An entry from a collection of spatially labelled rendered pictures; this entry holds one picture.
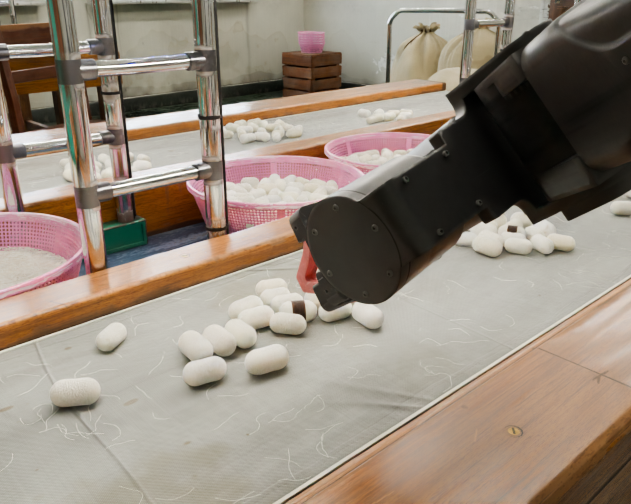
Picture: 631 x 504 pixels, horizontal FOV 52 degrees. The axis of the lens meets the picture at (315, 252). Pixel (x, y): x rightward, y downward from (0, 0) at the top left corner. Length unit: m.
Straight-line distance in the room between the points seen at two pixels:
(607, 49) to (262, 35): 6.82
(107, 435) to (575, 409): 0.32
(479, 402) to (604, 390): 0.09
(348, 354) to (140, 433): 0.19
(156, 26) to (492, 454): 6.03
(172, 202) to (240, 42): 5.86
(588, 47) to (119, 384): 0.42
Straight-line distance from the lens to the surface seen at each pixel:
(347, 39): 6.97
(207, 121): 0.73
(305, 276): 0.49
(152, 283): 0.66
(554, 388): 0.50
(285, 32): 7.25
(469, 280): 0.71
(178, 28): 6.44
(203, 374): 0.52
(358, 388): 0.52
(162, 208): 1.03
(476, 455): 0.43
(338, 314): 0.60
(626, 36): 0.24
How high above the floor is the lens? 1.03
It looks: 22 degrees down
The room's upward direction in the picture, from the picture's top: straight up
